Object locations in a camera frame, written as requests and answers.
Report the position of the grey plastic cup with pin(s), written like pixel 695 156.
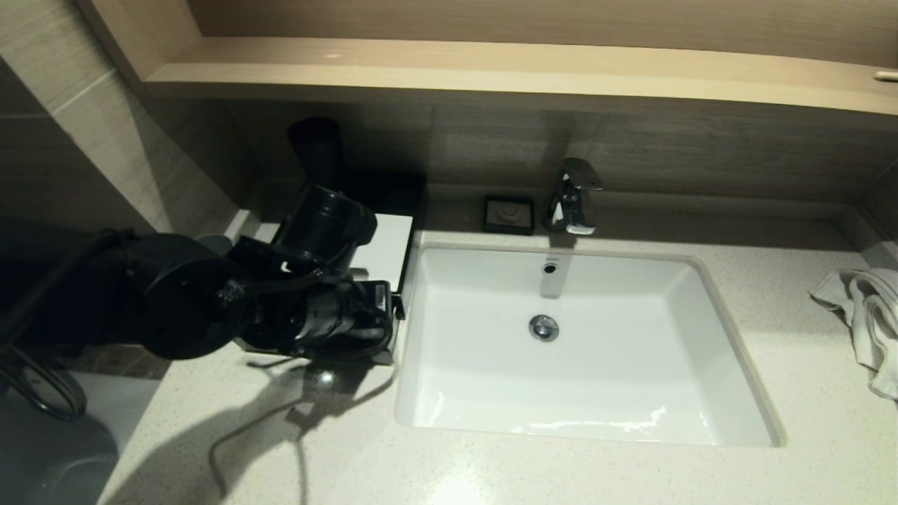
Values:
pixel 214 243

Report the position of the small beige shelf item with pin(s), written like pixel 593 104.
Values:
pixel 885 76

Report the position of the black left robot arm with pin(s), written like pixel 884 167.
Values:
pixel 175 301

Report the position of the white sink basin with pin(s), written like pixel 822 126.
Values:
pixel 617 372

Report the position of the white bathtub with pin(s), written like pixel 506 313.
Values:
pixel 63 449

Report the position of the black amenity box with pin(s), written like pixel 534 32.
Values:
pixel 396 193

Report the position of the chrome sink faucet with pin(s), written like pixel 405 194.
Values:
pixel 572 203

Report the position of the black soap dish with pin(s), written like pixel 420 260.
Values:
pixel 508 215

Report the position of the chrome sink drain stopper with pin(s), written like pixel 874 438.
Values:
pixel 544 327

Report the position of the drawer with plastic bags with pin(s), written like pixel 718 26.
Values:
pixel 382 354

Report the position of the white towel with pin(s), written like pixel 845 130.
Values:
pixel 866 315

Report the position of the light wooden shelf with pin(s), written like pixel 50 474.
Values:
pixel 491 70

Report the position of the black tumbler cup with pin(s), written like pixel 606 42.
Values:
pixel 316 151

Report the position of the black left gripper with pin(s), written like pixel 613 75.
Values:
pixel 372 308

